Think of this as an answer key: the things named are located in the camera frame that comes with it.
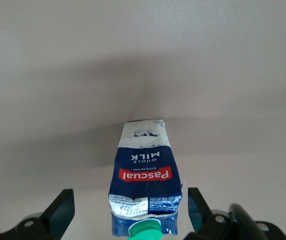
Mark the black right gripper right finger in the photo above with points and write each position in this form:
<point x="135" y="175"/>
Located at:
<point x="197" y="212"/>

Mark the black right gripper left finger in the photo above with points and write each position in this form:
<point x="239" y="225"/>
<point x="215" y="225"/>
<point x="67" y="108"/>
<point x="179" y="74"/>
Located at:
<point x="58" y="215"/>

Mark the blue Pascal milk carton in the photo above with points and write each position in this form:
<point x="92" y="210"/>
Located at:
<point x="145" y="172"/>

